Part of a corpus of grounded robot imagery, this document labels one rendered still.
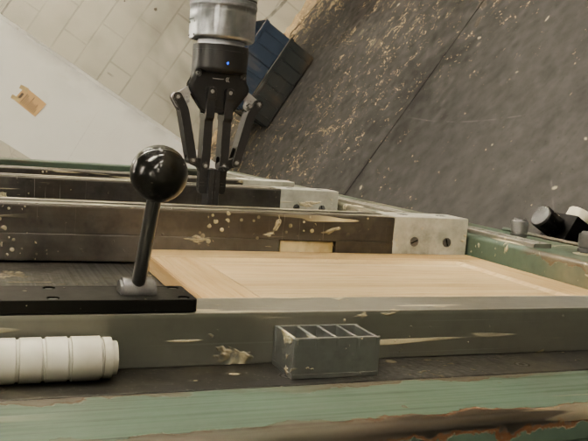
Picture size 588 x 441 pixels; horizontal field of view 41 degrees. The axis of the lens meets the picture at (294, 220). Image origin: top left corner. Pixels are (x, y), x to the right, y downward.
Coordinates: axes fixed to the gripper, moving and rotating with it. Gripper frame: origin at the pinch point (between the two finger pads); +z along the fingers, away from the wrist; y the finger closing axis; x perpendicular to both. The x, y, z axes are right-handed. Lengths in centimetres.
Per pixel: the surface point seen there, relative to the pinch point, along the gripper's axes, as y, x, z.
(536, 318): -16, 50, 5
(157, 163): 20, 54, -7
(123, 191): 5.2, -37.4, 3.8
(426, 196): -139, -166, 13
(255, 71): -142, -396, -46
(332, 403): 15, 72, 3
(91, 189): 10.9, -37.4, 3.8
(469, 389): 7, 71, 3
